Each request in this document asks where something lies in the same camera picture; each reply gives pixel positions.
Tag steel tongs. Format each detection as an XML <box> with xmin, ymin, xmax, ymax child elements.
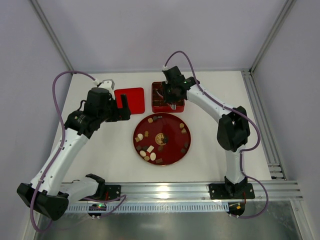
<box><xmin>153</xmin><ymin>89</ymin><xmax>177</xmax><ymax>111</ymax></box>

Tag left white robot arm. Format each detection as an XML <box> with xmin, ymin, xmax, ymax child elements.
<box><xmin>16</xmin><ymin>87</ymin><xmax>131</xmax><ymax>221</ymax></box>

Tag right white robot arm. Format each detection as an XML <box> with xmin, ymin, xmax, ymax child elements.
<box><xmin>161</xmin><ymin>66</ymin><xmax>251</xmax><ymax>199</ymax></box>

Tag red square chocolate box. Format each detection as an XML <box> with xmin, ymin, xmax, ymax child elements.
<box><xmin>151</xmin><ymin>81</ymin><xmax>185</xmax><ymax>113</ymax></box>

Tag white heart chocolate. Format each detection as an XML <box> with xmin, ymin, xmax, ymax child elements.
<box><xmin>137</xmin><ymin>133</ymin><xmax>144</xmax><ymax>140</ymax></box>

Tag white spiral round chocolate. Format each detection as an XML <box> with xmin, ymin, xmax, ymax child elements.
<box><xmin>139</xmin><ymin>150</ymin><xmax>146</xmax><ymax>157</ymax></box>

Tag white rectangular chocolate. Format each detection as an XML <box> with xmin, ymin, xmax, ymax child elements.
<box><xmin>146</xmin><ymin>145</ymin><xmax>154</xmax><ymax>153</ymax></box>

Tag white oval chocolate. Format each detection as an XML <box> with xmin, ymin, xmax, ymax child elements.
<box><xmin>150</xmin><ymin>152</ymin><xmax>156</xmax><ymax>161</ymax></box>

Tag brown striped square chocolate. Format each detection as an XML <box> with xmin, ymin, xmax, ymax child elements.
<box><xmin>155</xmin><ymin>158</ymin><xmax>163</xmax><ymax>164</ymax></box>

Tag red square box lid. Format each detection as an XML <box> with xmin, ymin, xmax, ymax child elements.
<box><xmin>114</xmin><ymin>87</ymin><xmax>145</xmax><ymax>115</ymax></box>

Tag round red lacquer plate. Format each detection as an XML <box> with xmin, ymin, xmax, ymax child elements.
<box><xmin>133</xmin><ymin>112</ymin><xmax>192</xmax><ymax>166</ymax></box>

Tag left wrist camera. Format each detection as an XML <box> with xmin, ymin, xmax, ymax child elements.
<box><xmin>99</xmin><ymin>79</ymin><xmax>115</xmax><ymax>92</ymax></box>

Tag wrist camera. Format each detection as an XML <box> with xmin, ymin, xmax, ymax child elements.
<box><xmin>99</xmin><ymin>79</ymin><xmax>115</xmax><ymax>92</ymax></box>
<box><xmin>162</xmin><ymin>65</ymin><xmax>173</xmax><ymax>73</ymax></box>

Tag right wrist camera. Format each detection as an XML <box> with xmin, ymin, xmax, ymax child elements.
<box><xmin>162</xmin><ymin>65</ymin><xmax>173</xmax><ymax>73</ymax></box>

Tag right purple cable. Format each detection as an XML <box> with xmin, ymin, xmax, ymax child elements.
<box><xmin>162</xmin><ymin>50</ymin><xmax>270</xmax><ymax>220</ymax></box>

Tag purple cable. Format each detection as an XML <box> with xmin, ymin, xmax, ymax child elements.
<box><xmin>29</xmin><ymin>70</ymin><xmax>127</xmax><ymax>232</ymax></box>
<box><xmin>162</xmin><ymin>50</ymin><xmax>270</xmax><ymax>220</ymax></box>

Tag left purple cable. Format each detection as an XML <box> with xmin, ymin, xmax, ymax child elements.
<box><xmin>29</xmin><ymin>70</ymin><xmax>127</xmax><ymax>232</ymax></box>

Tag perforated cable duct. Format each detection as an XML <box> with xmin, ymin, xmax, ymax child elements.
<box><xmin>65</xmin><ymin>201</ymin><xmax>229</xmax><ymax>214</ymax></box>

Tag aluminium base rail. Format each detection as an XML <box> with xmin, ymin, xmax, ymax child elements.
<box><xmin>119</xmin><ymin>180</ymin><xmax>303</xmax><ymax>201</ymax></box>

